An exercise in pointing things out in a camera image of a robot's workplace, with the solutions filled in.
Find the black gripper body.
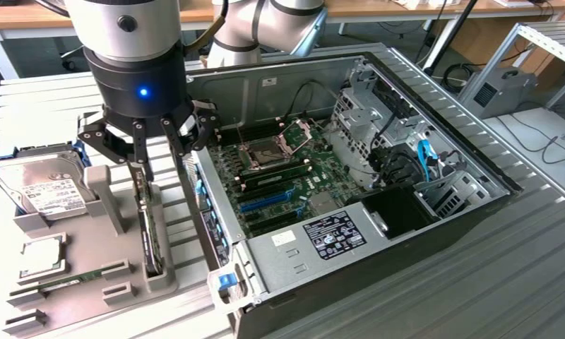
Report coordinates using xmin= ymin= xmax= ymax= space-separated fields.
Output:
xmin=82 ymin=45 xmax=195 ymax=121

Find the aluminium frame table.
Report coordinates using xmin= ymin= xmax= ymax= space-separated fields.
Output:
xmin=456 ymin=19 xmax=565 ymax=213

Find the long wooden desk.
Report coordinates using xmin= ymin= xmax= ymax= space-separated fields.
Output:
xmin=324 ymin=0 xmax=565 ymax=68

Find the thin black looped wire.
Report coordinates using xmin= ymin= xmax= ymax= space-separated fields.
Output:
xmin=290 ymin=81 xmax=336 ymax=124

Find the silver hard disk drive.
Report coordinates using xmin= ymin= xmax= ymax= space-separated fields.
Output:
xmin=0 ymin=150 xmax=99 ymax=222

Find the silver chipset heatsink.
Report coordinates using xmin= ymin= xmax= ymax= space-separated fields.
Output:
xmin=308 ymin=193 xmax=344 ymax=215

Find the CPU socket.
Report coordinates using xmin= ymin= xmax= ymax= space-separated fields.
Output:
xmin=236 ymin=138 xmax=294 ymax=171

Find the silver disk bay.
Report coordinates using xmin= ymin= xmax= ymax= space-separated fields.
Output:
xmin=414 ymin=170 xmax=495 ymax=222

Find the black expansion slot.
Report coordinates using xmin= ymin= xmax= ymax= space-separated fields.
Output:
xmin=248 ymin=217 xmax=306 ymax=234
xmin=243 ymin=208 xmax=298 ymax=224

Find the silver CPU chip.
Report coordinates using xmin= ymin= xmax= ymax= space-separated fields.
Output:
xmin=18 ymin=241 xmax=63 ymax=279

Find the black tripod pole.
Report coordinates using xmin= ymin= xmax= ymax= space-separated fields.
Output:
xmin=423 ymin=0 xmax=480 ymax=77

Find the grey control box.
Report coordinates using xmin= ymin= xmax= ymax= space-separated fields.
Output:
xmin=471 ymin=66 xmax=542 ymax=120

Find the blue wire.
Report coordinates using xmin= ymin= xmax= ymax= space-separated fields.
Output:
xmin=416 ymin=138 xmax=439 ymax=184

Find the office chair base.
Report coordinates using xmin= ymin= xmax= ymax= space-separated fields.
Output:
xmin=60 ymin=45 xmax=87 ymax=71

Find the green loose RAM stick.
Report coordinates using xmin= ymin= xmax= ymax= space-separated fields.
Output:
xmin=36 ymin=268 xmax=108 ymax=294

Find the black wire bundle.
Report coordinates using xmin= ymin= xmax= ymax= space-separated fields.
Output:
xmin=371 ymin=145 xmax=430 ymax=189

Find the black open PC case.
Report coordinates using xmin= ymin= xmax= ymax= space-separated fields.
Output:
xmin=172 ymin=51 xmax=524 ymax=339

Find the installed RAM stick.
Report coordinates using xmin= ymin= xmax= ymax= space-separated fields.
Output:
xmin=242 ymin=165 xmax=314 ymax=190

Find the black camera cable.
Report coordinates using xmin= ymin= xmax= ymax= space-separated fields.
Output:
xmin=182 ymin=0 xmax=230 ymax=49

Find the black graphics card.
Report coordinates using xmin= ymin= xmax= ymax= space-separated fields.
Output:
xmin=127 ymin=157 xmax=167 ymax=277

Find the blue expansion slot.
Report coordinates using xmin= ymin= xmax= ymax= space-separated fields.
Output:
xmin=238 ymin=191 xmax=290 ymax=213

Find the green motherboard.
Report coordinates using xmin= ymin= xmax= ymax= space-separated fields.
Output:
xmin=206 ymin=118 xmax=364 ymax=238

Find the grey parts rack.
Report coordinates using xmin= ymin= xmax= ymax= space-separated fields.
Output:
xmin=2 ymin=164 xmax=182 ymax=336

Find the silver power supply unit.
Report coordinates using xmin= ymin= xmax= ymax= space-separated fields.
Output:
xmin=235 ymin=203 xmax=394 ymax=305

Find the silver drive cage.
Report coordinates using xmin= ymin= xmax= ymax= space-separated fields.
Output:
xmin=332 ymin=59 xmax=428 ymax=190

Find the metal socket cover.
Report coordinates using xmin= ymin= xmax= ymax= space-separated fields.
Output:
xmin=275 ymin=118 xmax=320 ymax=157

